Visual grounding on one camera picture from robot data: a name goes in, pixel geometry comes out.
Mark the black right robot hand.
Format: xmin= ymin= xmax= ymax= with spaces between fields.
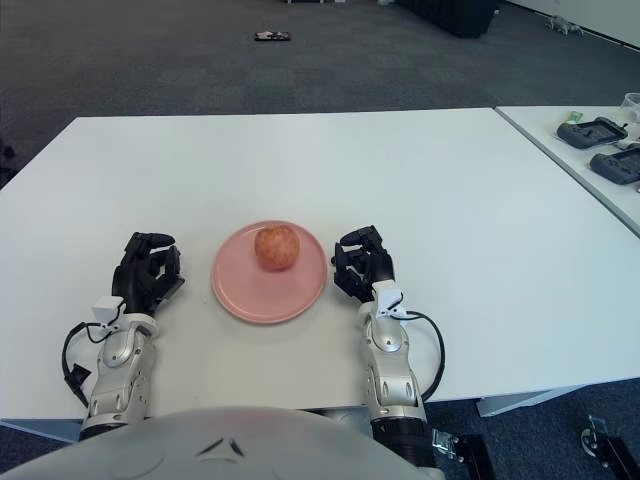
xmin=332 ymin=224 xmax=396 ymax=304

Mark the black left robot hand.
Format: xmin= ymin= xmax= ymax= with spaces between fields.
xmin=110 ymin=230 xmax=187 ymax=315

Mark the red apple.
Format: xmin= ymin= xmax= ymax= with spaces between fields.
xmin=254 ymin=224 xmax=302 ymax=273

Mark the pink round plate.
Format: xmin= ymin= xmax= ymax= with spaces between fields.
xmin=212 ymin=219 xmax=330 ymax=325

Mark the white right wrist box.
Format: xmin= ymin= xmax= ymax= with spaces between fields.
xmin=372 ymin=282 xmax=405 ymax=317

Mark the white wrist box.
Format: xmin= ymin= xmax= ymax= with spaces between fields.
xmin=91 ymin=295 xmax=124 ymax=321
xmin=372 ymin=282 xmax=405 ymax=317

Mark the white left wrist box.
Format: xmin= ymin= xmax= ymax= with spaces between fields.
xmin=91 ymin=295 xmax=124 ymax=321

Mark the grey robot torso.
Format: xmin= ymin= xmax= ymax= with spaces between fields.
xmin=0 ymin=405 xmax=446 ymax=480

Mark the dark grey handheld controller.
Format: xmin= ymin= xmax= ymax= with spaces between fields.
xmin=556 ymin=117 xmax=629 ymax=150
xmin=589 ymin=147 xmax=640 ymax=186

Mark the black stand with caster wheel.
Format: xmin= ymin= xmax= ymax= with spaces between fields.
xmin=579 ymin=414 xmax=640 ymax=480

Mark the small grey quadruped robot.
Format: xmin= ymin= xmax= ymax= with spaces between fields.
xmin=547 ymin=14 xmax=586 ymax=35

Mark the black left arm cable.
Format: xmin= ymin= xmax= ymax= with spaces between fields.
xmin=62 ymin=322 xmax=109 ymax=409

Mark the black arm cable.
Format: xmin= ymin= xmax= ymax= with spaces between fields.
xmin=399 ymin=309 xmax=446 ymax=401
xmin=62 ymin=322 xmax=109 ymax=409

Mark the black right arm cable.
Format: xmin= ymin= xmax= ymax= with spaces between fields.
xmin=399 ymin=309 xmax=446 ymax=401

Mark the black stand with metal bracket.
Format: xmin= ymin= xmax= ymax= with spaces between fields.
xmin=432 ymin=428 xmax=496 ymax=480

